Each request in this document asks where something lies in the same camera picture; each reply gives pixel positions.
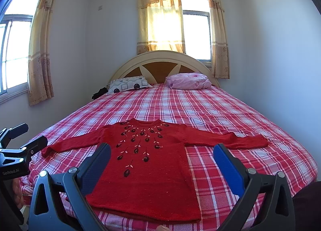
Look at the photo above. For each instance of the white patterned pillow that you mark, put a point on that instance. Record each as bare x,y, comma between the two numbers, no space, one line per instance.
127,84

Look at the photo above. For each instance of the left yellow window curtain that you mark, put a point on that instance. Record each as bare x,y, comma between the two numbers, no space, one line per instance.
39,80

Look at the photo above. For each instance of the middle yellow window curtain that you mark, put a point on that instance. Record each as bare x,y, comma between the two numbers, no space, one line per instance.
160,26

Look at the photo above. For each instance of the pink pillow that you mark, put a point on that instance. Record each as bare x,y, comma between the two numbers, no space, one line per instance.
188,81

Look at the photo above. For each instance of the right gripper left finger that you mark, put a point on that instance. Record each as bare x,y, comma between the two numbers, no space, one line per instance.
58,201

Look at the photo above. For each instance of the yellow window curtain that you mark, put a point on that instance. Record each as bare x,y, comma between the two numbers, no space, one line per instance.
39,80
219,44
160,26

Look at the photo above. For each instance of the red embroidered knit sweater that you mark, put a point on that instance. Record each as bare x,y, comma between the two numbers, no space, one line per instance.
148,175

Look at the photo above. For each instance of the left side window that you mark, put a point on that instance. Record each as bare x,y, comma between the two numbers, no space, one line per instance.
15,36

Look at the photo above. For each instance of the red white plaid bedspread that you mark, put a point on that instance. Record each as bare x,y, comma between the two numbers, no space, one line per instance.
213,110

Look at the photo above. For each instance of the black cloth beside bed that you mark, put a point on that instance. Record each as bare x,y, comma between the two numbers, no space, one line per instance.
100,93

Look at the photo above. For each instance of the window behind headboard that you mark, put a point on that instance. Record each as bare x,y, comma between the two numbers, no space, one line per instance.
197,29

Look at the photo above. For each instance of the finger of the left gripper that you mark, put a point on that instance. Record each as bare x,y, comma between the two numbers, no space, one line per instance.
34,147
9,134

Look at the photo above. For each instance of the cream and brown headboard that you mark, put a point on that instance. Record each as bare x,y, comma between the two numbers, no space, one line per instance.
155,66

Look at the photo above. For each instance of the right yellow window curtain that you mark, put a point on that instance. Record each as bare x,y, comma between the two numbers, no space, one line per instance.
219,44

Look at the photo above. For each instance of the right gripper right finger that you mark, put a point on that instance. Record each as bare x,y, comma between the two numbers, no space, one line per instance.
277,209

